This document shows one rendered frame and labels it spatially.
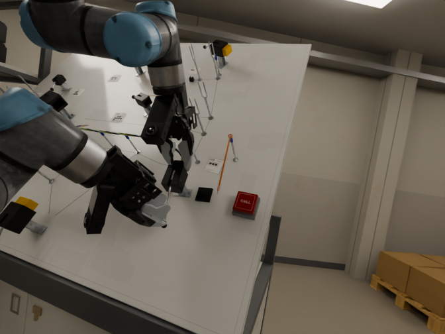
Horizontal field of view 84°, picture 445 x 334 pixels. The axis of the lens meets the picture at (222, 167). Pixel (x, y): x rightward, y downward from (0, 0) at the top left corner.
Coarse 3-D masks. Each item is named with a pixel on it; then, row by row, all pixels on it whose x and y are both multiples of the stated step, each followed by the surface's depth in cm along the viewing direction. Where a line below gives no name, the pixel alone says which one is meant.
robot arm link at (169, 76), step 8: (152, 72) 50; (160, 72) 50; (168, 72) 50; (176, 72) 51; (152, 80) 51; (160, 80) 50; (168, 80) 50; (176, 80) 51; (184, 80) 53; (160, 88) 52; (168, 88) 52
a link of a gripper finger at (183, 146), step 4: (184, 140) 58; (180, 144) 59; (184, 144) 58; (180, 148) 59; (184, 148) 59; (188, 148) 59; (184, 152) 60; (188, 152) 59; (184, 156) 60; (188, 156) 60; (192, 156) 61; (184, 160) 61; (188, 160) 60; (192, 160) 62; (184, 164) 61; (188, 164) 61; (188, 168) 63
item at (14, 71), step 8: (0, 0) 130; (8, 0) 129; (16, 0) 127; (0, 8) 134; (8, 8) 132; (16, 8) 131; (40, 56) 122; (48, 56) 123; (0, 64) 108; (40, 64) 122; (48, 64) 123; (0, 72) 122; (8, 72) 108; (16, 72) 111; (24, 72) 117; (40, 72) 122; (48, 72) 124; (0, 80) 132; (8, 80) 130; (16, 80) 128; (32, 80) 118; (40, 80) 121
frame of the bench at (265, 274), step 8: (264, 264) 100; (272, 264) 101; (264, 272) 93; (256, 280) 86; (264, 280) 87; (256, 288) 81; (264, 288) 82; (256, 296) 76; (256, 304) 72; (248, 312) 68; (256, 312) 69; (264, 312) 103; (248, 320) 64; (248, 328) 62
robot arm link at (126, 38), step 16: (96, 16) 38; (112, 16) 38; (128, 16) 35; (144, 16) 37; (96, 32) 38; (112, 32) 36; (128, 32) 36; (144, 32) 36; (160, 32) 40; (96, 48) 39; (112, 48) 37; (128, 48) 37; (144, 48) 37; (160, 48) 40; (128, 64) 38; (144, 64) 40
